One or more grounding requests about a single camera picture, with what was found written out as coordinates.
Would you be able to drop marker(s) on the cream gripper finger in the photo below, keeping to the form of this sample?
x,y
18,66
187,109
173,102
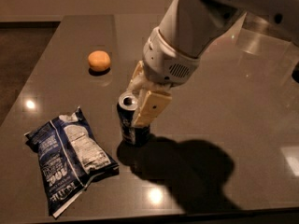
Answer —
x,y
138,80
149,106

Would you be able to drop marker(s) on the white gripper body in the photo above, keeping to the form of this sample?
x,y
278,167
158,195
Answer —
x,y
163,63

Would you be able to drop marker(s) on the blue pepsi can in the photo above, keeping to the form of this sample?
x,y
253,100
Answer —
x,y
131,135

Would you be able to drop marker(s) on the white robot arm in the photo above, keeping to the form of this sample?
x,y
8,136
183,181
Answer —
x,y
190,26

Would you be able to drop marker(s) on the blue chip bag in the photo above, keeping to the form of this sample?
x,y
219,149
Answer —
x,y
69,158

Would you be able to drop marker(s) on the orange round fruit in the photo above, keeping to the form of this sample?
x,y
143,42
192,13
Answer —
x,y
99,61

